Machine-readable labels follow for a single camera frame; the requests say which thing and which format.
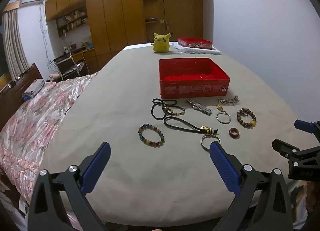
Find brown wooden ring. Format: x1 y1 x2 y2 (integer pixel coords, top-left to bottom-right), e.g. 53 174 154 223
228 127 240 140

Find brown wooden bead bracelet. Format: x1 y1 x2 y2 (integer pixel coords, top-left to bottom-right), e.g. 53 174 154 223
236 107 257 129

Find silver bangle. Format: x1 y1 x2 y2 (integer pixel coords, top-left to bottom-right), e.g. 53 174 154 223
216 110 232 124

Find silver key ring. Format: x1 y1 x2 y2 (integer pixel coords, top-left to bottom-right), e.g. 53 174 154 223
200 133 222 152

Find silver ball chain necklace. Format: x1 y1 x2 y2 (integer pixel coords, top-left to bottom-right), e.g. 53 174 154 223
217 95 240 107

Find gold pendant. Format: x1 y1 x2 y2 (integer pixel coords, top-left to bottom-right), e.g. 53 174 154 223
216 104 223 111

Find black cord gold charm lanyard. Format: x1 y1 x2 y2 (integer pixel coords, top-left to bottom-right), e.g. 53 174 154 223
163 116 219 136

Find silver metal wristwatch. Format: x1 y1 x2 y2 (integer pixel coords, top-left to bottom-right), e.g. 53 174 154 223
186 99 212 116

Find multicolour bead bracelet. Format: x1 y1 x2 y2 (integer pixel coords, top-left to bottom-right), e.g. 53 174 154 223
138 123 166 148

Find black bead necklace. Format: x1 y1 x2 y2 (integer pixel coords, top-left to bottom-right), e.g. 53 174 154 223
151 98 186 121

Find pink floral quilt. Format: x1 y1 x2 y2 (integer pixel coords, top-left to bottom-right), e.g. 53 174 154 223
1 74 96 202

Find dark wooden headboard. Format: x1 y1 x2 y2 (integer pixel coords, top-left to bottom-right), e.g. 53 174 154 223
0 63 42 129

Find red open tin box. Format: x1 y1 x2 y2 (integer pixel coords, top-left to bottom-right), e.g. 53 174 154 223
158 57 230 99

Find folded grey clothes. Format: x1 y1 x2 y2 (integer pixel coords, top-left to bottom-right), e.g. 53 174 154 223
22 78 44 101

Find red tin box lid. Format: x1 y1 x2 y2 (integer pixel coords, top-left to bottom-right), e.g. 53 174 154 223
177 37 213 50

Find black metal chair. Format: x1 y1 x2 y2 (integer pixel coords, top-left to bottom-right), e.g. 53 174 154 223
54 54 88 81

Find beige striped curtain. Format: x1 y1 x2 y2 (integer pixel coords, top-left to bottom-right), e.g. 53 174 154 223
2 9 30 81

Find wooden desk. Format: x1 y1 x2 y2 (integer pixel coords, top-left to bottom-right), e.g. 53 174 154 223
72 48 100 74

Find yellow Pikachu plush toy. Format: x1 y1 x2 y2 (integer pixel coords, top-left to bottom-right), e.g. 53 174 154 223
151 33 172 53

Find wooden door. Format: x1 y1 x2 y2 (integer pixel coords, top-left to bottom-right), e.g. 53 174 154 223
163 0 203 41

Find wooden wardrobe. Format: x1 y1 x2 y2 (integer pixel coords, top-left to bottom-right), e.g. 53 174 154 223
44 0 212 72

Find wall bookshelf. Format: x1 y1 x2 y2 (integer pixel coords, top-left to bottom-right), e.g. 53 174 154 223
56 5 88 37

